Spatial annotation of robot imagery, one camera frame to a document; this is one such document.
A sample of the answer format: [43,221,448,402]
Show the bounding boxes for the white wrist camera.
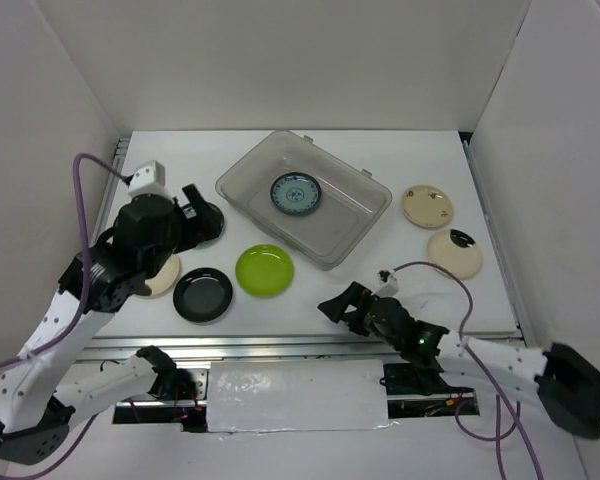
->
[128,160,169,198]
[375,270,399,298]

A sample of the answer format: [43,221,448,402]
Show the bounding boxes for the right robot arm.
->
[318,282,600,440]

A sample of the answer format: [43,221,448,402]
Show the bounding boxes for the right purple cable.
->
[389,260,549,480]

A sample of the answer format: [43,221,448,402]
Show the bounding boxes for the lime green plate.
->
[235,244,294,297]

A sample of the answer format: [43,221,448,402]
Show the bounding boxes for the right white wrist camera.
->
[375,270,399,298]

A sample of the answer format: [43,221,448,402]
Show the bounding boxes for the white cover panel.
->
[206,360,390,433]

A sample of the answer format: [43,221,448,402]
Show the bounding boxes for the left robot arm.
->
[0,185,224,465]

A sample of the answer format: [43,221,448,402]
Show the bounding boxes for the cream plate black brushstroke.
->
[138,255,181,297]
[426,229,484,279]

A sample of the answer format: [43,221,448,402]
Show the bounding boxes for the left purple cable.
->
[0,152,136,479]

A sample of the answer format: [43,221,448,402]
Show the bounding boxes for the purple cable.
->
[389,260,549,480]
[0,152,136,479]

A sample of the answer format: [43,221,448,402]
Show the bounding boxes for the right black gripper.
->
[318,280,402,350]

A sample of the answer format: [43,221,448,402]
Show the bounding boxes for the cream plate small flowers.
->
[401,185,454,229]

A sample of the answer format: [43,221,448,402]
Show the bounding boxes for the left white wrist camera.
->
[128,160,169,198]

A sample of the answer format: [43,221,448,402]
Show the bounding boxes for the clear plastic bin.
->
[215,131,392,270]

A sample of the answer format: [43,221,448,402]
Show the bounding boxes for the blue patterned plate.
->
[269,172,322,216]
[195,203,225,249]

